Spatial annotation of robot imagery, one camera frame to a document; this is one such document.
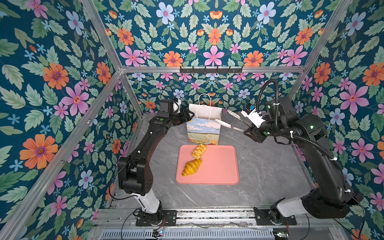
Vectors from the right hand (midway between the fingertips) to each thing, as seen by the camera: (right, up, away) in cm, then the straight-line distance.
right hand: (249, 126), depth 64 cm
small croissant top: (-23, -16, +29) cm, 40 cm away
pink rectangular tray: (-10, -24, +27) cm, 38 cm away
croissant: (-27, -24, +22) cm, 42 cm away
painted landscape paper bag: (-21, -2, +24) cm, 32 cm away
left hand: (-26, +9, +17) cm, 32 cm away
